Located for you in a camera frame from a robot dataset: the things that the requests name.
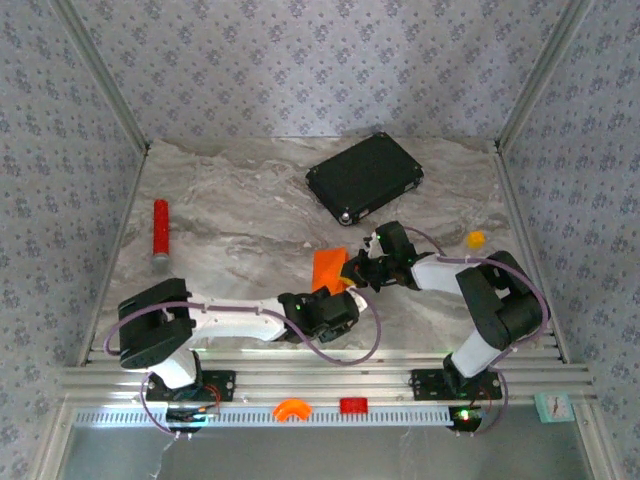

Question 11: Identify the teal square clock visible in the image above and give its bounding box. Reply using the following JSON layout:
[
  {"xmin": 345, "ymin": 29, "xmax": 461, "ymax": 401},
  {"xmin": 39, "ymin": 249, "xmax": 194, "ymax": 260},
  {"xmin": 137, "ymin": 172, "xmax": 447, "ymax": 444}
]
[{"xmin": 533, "ymin": 391, "xmax": 575, "ymax": 425}]

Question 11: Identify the black hard case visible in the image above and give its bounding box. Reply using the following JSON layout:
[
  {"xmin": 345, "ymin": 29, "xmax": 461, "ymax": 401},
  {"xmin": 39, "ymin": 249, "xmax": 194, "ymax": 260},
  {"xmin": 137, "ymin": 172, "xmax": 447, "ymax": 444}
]
[{"xmin": 305, "ymin": 131, "xmax": 425, "ymax": 227}]

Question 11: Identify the orange curved plastic piece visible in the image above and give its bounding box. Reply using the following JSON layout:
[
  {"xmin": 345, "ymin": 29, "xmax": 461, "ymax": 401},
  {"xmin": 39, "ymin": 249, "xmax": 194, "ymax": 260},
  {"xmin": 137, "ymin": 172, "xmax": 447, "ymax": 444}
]
[{"xmin": 272, "ymin": 398, "xmax": 314, "ymax": 424}]

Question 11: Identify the red glitter cylinder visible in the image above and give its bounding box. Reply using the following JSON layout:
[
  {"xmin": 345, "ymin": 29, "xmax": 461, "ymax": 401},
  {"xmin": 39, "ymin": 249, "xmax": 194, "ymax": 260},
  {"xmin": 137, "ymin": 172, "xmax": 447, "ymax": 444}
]
[{"xmin": 151, "ymin": 199, "xmax": 172, "ymax": 274}]

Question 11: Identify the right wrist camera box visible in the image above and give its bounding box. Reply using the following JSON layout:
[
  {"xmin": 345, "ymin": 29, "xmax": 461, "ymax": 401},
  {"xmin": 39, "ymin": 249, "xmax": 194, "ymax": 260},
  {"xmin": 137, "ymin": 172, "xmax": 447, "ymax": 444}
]
[{"xmin": 373, "ymin": 221, "xmax": 417, "ymax": 264}]

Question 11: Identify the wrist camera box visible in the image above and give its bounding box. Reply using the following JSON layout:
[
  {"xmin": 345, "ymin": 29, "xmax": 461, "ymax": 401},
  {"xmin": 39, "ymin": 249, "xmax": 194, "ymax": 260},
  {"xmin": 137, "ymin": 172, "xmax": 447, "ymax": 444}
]
[
  {"xmin": 373, "ymin": 221, "xmax": 417, "ymax": 264},
  {"xmin": 277, "ymin": 291, "xmax": 325, "ymax": 324}
]

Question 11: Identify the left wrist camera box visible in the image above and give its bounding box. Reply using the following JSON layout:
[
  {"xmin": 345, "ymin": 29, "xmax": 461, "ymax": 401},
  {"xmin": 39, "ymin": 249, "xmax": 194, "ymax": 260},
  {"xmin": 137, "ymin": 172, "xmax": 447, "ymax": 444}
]
[{"xmin": 277, "ymin": 291, "xmax": 325, "ymax": 324}]

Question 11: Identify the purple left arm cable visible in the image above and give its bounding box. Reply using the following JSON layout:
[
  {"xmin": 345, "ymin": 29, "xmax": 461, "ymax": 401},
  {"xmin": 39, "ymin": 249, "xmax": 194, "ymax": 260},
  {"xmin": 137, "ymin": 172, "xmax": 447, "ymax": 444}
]
[{"xmin": 103, "ymin": 287, "xmax": 383, "ymax": 441}]

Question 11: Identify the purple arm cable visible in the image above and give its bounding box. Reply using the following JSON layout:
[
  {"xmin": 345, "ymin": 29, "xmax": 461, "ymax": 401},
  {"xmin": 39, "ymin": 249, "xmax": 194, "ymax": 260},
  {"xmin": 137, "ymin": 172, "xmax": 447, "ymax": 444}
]
[
  {"xmin": 103, "ymin": 287, "xmax": 383, "ymax": 441},
  {"xmin": 402, "ymin": 225, "xmax": 551, "ymax": 439}
]

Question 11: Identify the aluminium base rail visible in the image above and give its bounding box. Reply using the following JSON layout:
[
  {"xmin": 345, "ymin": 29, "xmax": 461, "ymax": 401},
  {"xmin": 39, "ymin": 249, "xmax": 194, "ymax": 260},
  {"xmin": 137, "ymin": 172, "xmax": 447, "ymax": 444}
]
[{"xmin": 54, "ymin": 347, "xmax": 599, "ymax": 407}]

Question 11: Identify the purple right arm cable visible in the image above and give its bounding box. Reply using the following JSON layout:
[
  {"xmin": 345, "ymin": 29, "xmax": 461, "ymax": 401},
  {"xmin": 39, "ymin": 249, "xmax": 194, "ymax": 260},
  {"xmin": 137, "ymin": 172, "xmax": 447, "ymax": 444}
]
[{"xmin": 402, "ymin": 225, "xmax": 551, "ymax": 439}]

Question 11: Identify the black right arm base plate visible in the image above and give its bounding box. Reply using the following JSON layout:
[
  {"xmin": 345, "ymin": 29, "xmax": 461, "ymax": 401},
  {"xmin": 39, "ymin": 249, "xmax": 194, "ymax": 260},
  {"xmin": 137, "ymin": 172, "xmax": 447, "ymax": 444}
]
[{"xmin": 409, "ymin": 368, "xmax": 504, "ymax": 402}]

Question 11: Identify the white slotted cable duct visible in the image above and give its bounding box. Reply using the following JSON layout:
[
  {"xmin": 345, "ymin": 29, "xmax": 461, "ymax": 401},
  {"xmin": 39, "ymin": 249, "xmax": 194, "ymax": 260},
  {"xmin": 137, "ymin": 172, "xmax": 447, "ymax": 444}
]
[{"xmin": 73, "ymin": 405, "xmax": 456, "ymax": 429}]

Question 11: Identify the aluminium side rail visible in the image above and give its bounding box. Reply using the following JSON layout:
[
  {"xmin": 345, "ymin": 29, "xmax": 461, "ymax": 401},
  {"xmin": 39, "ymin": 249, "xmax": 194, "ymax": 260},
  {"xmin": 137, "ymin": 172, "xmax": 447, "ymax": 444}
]
[
  {"xmin": 77, "ymin": 144, "xmax": 152, "ymax": 366},
  {"xmin": 492, "ymin": 142, "xmax": 571, "ymax": 364}
]

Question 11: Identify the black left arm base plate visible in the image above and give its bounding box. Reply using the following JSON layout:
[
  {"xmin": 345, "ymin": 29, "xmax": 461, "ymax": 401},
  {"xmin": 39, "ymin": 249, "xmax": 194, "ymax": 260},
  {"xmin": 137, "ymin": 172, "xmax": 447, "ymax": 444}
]
[{"xmin": 143, "ymin": 369, "xmax": 237, "ymax": 404}]

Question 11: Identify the aluminium frame post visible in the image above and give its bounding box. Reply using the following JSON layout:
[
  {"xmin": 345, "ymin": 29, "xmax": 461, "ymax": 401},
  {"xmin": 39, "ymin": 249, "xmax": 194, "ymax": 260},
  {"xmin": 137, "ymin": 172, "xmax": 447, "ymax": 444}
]
[
  {"xmin": 493, "ymin": 0, "xmax": 595, "ymax": 151},
  {"xmin": 49, "ymin": 0, "xmax": 152, "ymax": 155}
]

